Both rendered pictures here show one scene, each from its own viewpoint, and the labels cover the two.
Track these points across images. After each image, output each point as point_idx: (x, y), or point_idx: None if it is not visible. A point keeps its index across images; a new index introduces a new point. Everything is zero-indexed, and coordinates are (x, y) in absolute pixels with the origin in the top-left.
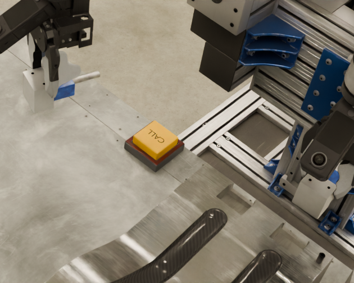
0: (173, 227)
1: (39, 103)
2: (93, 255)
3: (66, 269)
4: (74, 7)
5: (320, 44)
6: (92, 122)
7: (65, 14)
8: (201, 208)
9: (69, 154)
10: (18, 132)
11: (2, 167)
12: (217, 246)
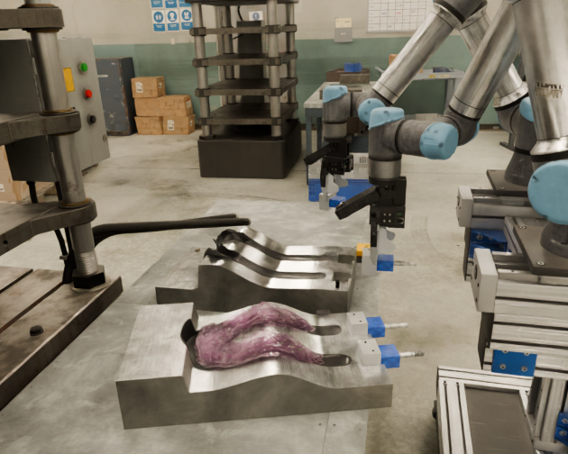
0: (305, 252)
1: (321, 204)
2: (259, 233)
3: (242, 227)
4: (339, 151)
5: (509, 247)
6: (357, 241)
7: (335, 155)
8: (325, 253)
9: (330, 243)
10: (325, 231)
11: (302, 235)
12: (308, 263)
